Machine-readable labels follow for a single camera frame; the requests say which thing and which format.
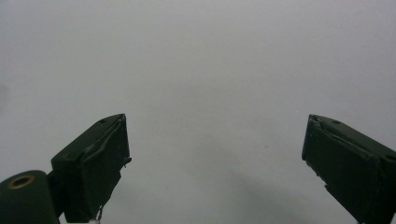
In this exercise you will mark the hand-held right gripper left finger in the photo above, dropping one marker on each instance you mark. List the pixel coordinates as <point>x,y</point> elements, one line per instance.
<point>93,165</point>

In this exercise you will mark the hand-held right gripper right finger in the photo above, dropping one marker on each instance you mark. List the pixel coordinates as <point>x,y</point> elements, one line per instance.
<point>348,161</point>

